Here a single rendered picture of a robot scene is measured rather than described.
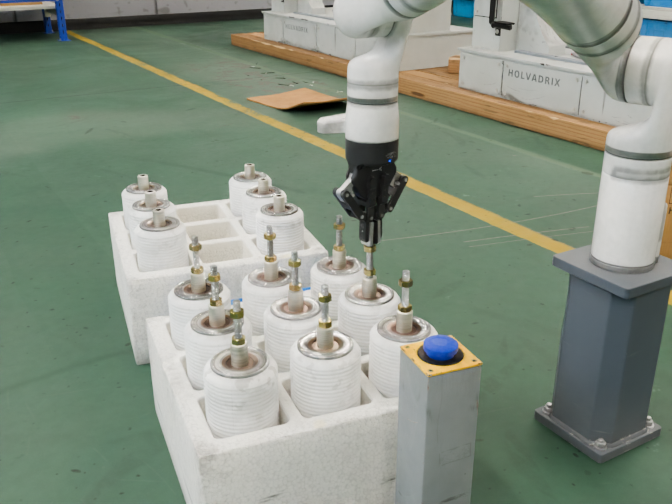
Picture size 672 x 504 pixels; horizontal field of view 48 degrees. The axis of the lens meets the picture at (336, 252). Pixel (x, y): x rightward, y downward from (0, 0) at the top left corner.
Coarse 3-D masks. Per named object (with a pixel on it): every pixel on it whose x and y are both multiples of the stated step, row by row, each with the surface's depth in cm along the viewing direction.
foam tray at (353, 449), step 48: (288, 384) 108; (192, 432) 96; (288, 432) 96; (336, 432) 98; (384, 432) 102; (192, 480) 100; (240, 480) 95; (288, 480) 98; (336, 480) 101; (384, 480) 105
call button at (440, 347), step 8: (432, 336) 88; (440, 336) 88; (448, 336) 88; (424, 344) 87; (432, 344) 87; (440, 344) 87; (448, 344) 87; (456, 344) 87; (432, 352) 86; (440, 352) 85; (448, 352) 85; (456, 352) 86; (440, 360) 86
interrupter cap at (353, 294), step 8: (352, 288) 118; (360, 288) 118; (384, 288) 118; (352, 296) 115; (360, 296) 116; (376, 296) 116; (384, 296) 115; (392, 296) 115; (360, 304) 113; (368, 304) 113; (376, 304) 113
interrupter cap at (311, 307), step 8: (304, 296) 115; (272, 304) 113; (280, 304) 113; (304, 304) 114; (312, 304) 113; (320, 304) 113; (272, 312) 111; (280, 312) 111; (288, 312) 111; (296, 312) 111; (304, 312) 111; (312, 312) 111; (296, 320) 109
